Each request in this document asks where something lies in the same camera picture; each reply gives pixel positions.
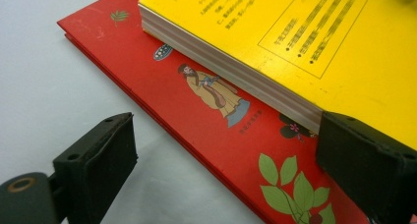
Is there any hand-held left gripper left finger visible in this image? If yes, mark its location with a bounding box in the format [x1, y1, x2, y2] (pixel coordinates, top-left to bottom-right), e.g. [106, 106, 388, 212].
[52, 111, 139, 224]

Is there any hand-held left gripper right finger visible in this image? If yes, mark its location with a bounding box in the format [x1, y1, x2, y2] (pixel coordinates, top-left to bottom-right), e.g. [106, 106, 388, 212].
[315, 110, 417, 224]

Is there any yellow cover book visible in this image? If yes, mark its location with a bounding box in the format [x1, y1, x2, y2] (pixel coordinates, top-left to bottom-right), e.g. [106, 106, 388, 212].
[137, 0, 417, 151]

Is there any red hardcover picture book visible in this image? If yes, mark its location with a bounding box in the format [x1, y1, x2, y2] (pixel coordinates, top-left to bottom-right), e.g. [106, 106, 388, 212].
[57, 0, 417, 224]

